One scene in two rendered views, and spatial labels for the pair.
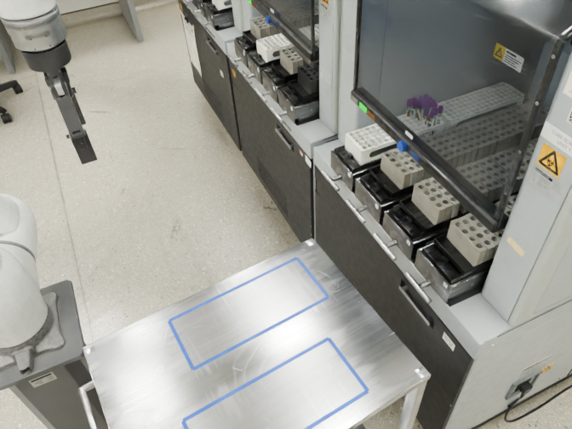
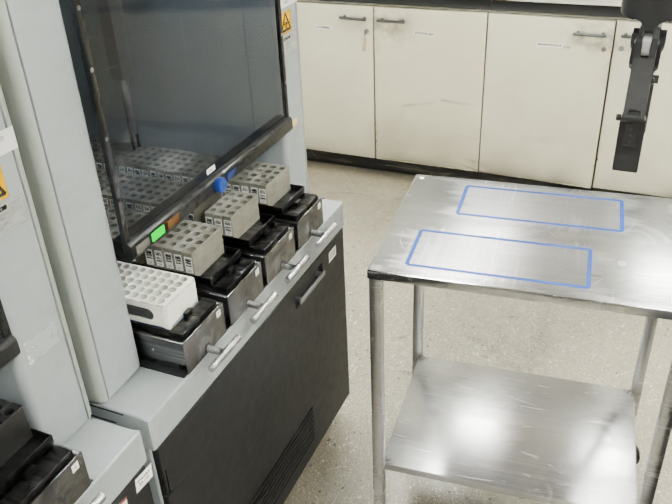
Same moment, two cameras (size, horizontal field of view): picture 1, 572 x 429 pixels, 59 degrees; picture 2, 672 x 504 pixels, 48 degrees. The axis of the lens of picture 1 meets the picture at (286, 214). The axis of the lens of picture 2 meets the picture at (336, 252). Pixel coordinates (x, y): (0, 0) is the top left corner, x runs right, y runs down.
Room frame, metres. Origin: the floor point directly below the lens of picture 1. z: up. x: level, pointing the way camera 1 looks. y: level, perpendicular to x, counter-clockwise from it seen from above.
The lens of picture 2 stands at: (1.77, 0.79, 1.60)
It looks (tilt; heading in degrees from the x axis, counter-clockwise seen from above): 31 degrees down; 226
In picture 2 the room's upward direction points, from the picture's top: 3 degrees counter-clockwise
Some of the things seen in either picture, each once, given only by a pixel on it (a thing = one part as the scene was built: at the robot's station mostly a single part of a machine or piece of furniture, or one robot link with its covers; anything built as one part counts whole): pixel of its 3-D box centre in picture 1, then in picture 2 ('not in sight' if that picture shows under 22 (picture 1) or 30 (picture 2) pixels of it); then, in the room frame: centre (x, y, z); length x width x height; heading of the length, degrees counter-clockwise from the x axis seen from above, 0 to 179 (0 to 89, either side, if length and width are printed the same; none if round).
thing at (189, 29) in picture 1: (190, 44); not in sight; (2.80, 0.48, 0.43); 0.27 x 0.02 x 0.36; 22
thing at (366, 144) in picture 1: (394, 136); (116, 290); (1.25, -0.35, 0.83); 0.30 x 0.10 x 0.06; 112
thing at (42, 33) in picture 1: (36, 26); not in sight; (0.84, 0.40, 1.43); 0.09 x 0.09 x 0.06
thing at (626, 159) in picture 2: (72, 111); (629, 144); (0.91, 0.42, 1.22); 0.03 x 0.01 x 0.07; 112
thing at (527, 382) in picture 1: (525, 386); not in sight; (0.68, -0.69, 0.29); 0.11 x 0.03 x 0.10; 112
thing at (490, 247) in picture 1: (473, 240); (266, 185); (0.80, -0.45, 0.85); 0.12 x 0.02 x 0.06; 22
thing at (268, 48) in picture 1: (294, 43); not in sight; (1.91, -0.09, 0.83); 0.30 x 0.10 x 0.06; 112
